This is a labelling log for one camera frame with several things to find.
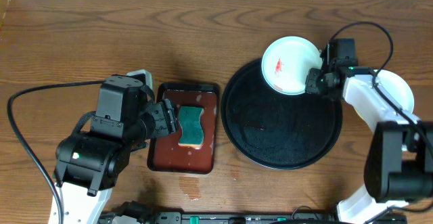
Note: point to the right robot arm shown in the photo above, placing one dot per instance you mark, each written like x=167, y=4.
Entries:
x=398, y=169

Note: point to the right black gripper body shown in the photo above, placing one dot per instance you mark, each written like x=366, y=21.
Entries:
x=317, y=83

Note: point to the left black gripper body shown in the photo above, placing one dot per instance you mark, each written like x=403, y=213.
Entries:
x=166, y=118

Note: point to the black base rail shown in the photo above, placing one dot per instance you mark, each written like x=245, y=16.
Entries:
x=200, y=218

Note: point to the light blue plate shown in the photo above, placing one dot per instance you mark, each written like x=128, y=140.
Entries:
x=286, y=64
x=398, y=88

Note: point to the yellow plate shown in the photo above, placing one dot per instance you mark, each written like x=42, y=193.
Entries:
x=362, y=111

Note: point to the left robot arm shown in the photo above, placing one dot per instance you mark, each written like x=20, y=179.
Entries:
x=90, y=160

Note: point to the black round serving tray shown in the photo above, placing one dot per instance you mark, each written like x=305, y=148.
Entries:
x=275, y=130

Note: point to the green scouring sponge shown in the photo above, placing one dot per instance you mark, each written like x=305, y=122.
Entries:
x=190, y=122

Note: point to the black rectangular water tray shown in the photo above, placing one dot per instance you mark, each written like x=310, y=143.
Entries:
x=166, y=153

